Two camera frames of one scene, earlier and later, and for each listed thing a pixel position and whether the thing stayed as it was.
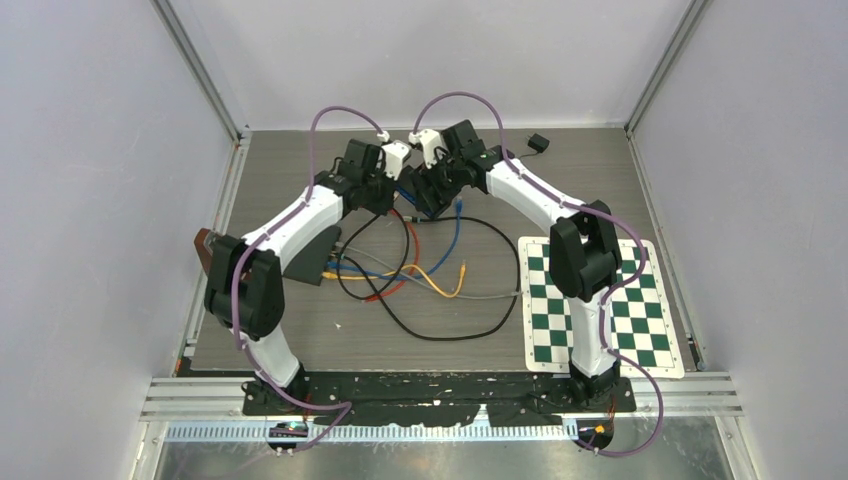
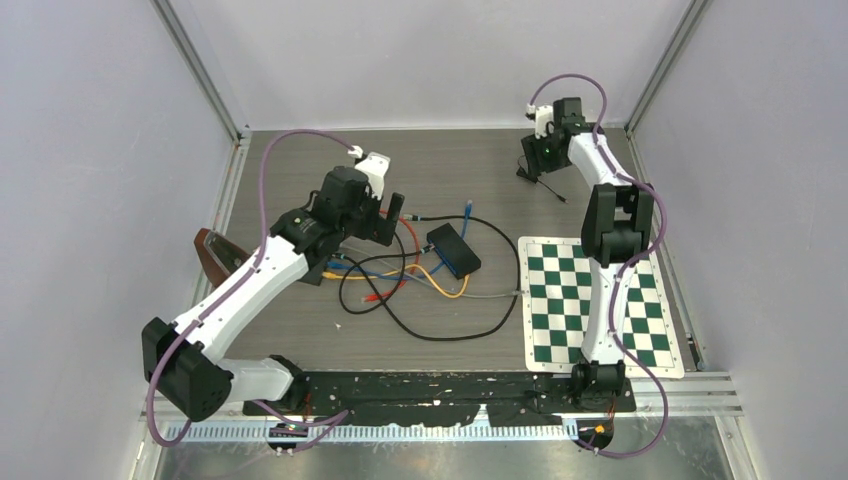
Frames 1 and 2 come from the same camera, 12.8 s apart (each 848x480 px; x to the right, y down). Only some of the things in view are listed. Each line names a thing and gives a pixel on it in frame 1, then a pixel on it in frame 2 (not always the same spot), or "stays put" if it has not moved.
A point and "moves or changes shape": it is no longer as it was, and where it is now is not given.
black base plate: x=440 y=398 stays put
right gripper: x=427 y=177 → x=531 y=145
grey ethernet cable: x=426 y=282 stays put
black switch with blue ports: x=425 y=200 → x=453 y=250
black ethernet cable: x=398 y=269 moves or changes shape
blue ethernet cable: x=433 y=272 moves or changes shape
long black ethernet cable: x=446 y=219 stays put
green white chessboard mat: x=642 y=335 stays put
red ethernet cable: x=414 y=266 stays put
